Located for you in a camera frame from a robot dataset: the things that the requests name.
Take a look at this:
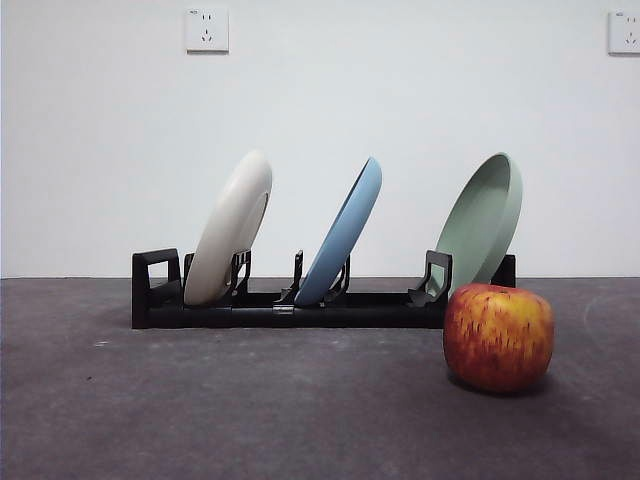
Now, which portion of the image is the cream pale yellow plate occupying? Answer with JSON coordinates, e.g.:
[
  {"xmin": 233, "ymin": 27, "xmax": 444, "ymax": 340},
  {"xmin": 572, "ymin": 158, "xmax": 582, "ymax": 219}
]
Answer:
[{"xmin": 183, "ymin": 148, "xmax": 274, "ymax": 306}]

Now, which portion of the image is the red and yellow apple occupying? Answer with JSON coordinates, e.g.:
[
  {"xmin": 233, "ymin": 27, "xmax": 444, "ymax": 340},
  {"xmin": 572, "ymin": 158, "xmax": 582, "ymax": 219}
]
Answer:
[{"xmin": 442, "ymin": 282, "xmax": 555, "ymax": 394}]

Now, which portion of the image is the blue plate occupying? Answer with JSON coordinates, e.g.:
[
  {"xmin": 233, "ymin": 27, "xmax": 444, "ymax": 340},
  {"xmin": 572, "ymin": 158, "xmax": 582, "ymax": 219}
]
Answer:
[{"xmin": 293, "ymin": 155, "xmax": 384, "ymax": 307}]

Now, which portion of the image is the black plastic plate rack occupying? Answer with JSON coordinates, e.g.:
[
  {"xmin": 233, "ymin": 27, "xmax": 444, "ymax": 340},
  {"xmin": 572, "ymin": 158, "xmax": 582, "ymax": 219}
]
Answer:
[{"xmin": 131, "ymin": 248, "xmax": 517, "ymax": 330}]

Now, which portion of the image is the pale green plate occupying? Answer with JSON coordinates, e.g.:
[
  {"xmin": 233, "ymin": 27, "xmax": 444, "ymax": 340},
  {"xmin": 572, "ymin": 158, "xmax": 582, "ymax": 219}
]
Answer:
[{"xmin": 432, "ymin": 151, "xmax": 524, "ymax": 297}]

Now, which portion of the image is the white wall socket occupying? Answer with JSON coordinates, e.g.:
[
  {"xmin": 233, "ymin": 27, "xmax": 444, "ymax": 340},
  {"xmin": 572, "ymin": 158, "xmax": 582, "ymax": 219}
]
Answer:
[
  {"xmin": 607, "ymin": 10, "xmax": 640, "ymax": 56},
  {"xmin": 186, "ymin": 7, "xmax": 231, "ymax": 55}
]

